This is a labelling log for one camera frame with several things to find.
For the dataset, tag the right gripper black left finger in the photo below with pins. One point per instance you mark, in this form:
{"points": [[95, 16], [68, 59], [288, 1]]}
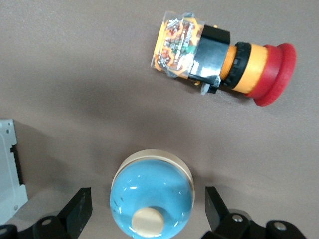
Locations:
{"points": [[74, 214]]}

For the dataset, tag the orange emergency stop button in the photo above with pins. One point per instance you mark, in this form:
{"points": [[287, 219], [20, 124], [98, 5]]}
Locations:
{"points": [[254, 67]]}

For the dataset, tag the white red circuit breaker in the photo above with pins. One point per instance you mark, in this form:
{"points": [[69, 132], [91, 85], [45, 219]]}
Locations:
{"points": [[10, 174]]}

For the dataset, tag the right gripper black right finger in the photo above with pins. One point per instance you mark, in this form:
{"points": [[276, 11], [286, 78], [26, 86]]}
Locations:
{"points": [[216, 214]]}

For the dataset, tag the blue dome call bell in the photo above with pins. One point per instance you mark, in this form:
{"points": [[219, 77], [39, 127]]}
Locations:
{"points": [[149, 189]]}

